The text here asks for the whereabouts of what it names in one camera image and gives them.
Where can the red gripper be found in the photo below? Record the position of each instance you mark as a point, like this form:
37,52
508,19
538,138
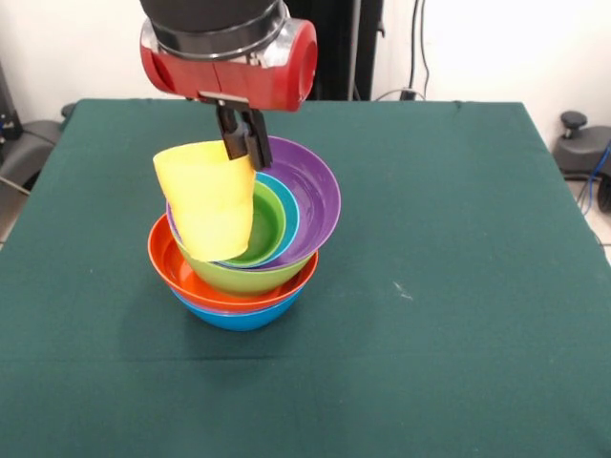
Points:
286,81

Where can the yellow plastic cup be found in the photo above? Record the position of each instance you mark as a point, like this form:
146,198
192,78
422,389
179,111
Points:
205,210

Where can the green plastic cup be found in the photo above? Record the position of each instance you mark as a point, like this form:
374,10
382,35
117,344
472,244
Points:
267,224

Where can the purple and green bowl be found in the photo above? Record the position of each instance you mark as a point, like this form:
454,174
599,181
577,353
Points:
315,191

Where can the small cyan bowl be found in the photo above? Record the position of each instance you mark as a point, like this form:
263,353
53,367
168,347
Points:
290,214

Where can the orange-red bowl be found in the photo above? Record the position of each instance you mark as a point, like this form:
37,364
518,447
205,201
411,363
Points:
176,267

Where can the large blue bowl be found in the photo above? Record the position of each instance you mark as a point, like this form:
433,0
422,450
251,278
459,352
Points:
238,322

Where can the dark grey equipment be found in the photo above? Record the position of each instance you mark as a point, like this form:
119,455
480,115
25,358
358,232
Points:
7,110

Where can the dark green tablecloth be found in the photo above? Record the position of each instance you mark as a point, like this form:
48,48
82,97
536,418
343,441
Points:
382,358

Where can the grey pedestal foot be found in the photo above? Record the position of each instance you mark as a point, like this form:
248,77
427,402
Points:
28,143
582,152

